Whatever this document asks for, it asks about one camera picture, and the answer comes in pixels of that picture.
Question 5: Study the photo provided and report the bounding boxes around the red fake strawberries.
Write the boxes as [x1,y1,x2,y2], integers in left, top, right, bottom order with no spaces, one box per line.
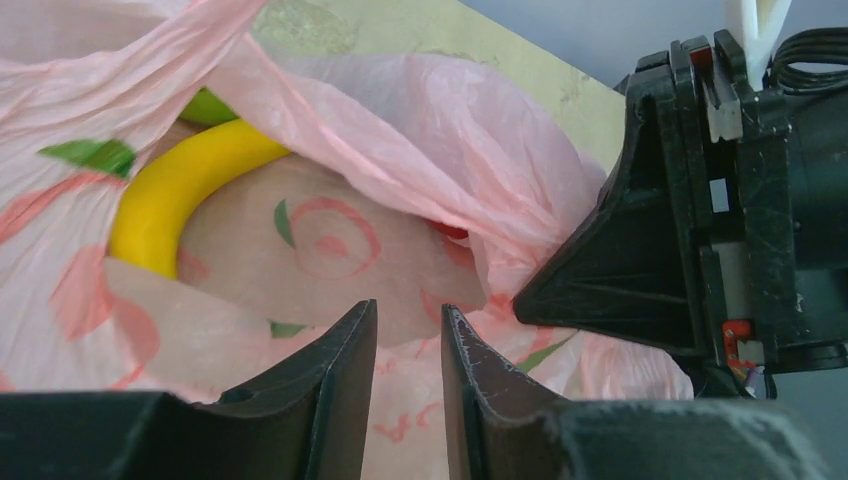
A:
[429,221,468,240]

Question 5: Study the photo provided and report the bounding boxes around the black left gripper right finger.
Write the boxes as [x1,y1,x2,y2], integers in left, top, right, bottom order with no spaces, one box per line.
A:
[441,304,832,480]

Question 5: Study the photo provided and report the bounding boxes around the light green fake fruit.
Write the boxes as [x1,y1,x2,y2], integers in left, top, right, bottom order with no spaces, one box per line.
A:
[178,88,239,127]

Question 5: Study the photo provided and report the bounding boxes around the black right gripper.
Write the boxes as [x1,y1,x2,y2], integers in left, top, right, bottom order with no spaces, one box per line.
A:
[513,29,847,371]

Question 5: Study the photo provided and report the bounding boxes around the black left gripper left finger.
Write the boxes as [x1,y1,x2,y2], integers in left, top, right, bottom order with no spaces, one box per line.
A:
[1,300,378,479]

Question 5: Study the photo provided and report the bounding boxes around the pink plastic bag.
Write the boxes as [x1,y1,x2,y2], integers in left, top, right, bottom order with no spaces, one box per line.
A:
[1,1,693,479]

